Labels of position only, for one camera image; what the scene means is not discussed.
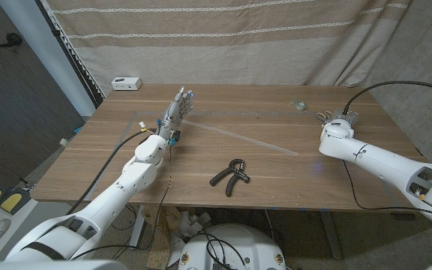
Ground thin black arm wire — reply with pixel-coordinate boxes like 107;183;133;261
342;160;432;222
68;145;174;262

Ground white power strip box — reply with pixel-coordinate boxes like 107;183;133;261
111;76;143;92

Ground black hand grip exerciser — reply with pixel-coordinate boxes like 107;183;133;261
209;158;251;198

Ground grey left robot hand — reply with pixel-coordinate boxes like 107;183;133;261
155;85;195;140

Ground brown cardboard piece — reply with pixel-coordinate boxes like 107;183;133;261
142;205;182;270

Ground black floor cable loop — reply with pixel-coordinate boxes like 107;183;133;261
109;204;138;232

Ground beige striped curtain backdrop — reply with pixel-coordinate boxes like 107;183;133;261
39;0;414;97

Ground grey table leg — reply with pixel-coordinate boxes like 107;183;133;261
319;210;344;260

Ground black door handle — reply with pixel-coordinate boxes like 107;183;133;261
0;32;24;49

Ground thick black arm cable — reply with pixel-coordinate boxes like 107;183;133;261
342;80;432;116
65;128;157;215

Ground white table leg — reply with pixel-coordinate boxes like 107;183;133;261
128;204;146;251

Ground crumpled white paper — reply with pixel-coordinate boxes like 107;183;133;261
169;209;213;267

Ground green clear tape dispenser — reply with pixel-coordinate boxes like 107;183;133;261
289;99;308;112

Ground white door frame post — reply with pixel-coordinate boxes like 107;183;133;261
0;0;97;117

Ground black looped base cable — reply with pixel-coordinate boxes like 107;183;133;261
198;232;247;269

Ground black zigzag curtain rail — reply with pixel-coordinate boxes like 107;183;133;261
35;0;107;110

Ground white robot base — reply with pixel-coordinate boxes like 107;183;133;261
178;223;287;270

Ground dark grey door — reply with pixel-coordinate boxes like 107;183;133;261
0;0;86;188

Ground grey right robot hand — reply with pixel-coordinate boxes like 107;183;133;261
330;108;359;127

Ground stretched clear tape strip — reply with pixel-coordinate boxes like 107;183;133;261
181;118;300;157

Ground orange grey handled scissors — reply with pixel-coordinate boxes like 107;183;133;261
315;109;334;125

